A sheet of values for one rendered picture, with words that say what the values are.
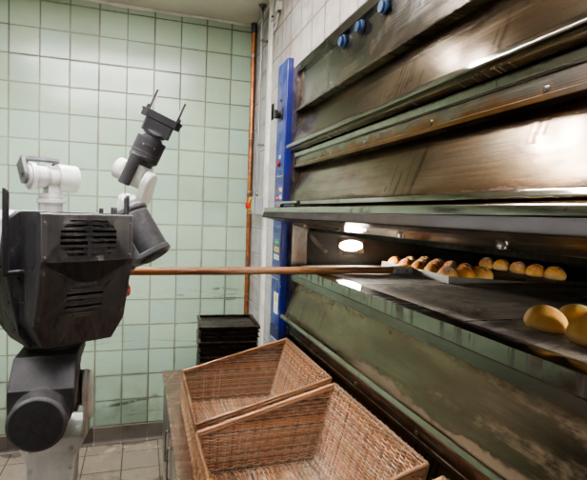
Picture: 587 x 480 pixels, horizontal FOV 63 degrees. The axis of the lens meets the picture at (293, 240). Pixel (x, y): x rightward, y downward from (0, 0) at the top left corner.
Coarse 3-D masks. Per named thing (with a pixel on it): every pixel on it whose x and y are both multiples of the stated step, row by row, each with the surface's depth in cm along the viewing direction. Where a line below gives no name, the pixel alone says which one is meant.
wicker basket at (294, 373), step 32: (256, 352) 214; (288, 352) 211; (192, 384) 207; (224, 384) 211; (256, 384) 215; (288, 384) 201; (320, 384) 166; (192, 416) 159; (224, 416) 156; (192, 448) 159; (288, 448) 164
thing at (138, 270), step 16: (144, 272) 173; (160, 272) 174; (176, 272) 176; (192, 272) 177; (208, 272) 179; (224, 272) 181; (240, 272) 182; (256, 272) 184; (272, 272) 186; (288, 272) 188; (304, 272) 190; (320, 272) 191; (336, 272) 193; (352, 272) 195; (368, 272) 197; (384, 272) 199
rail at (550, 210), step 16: (272, 208) 204; (288, 208) 182; (304, 208) 163; (320, 208) 149; (336, 208) 136; (352, 208) 126; (368, 208) 117; (384, 208) 110; (400, 208) 103; (416, 208) 97; (432, 208) 92; (448, 208) 87; (464, 208) 82; (480, 208) 78; (496, 208) 75; (512, 208) 72; (528, 208) 69; (544, 208) 66; (560, 208) 63; (576, 208) 61
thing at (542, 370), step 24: (336, 288) 171; (360, 288) 159; (384, 312) 137; (408, 312) 125; (432, 312) 121; (456, 336) 106; (480, 336) 99; (504, 336) 98; (504, 360) 92; (528, 360) 86; (552, 360) 82; (576, 360) 83; (552, 384) 81; (576, 384) 77
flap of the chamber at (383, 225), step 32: (320, 224) 165; (352, 224) 130; (384, 224) 108; (416, 224) 95; (448, 224) 86; (480, 224) 78; (512, 224) 71; (544, 224) 65; (576, 224) 61; (576, 256) 81
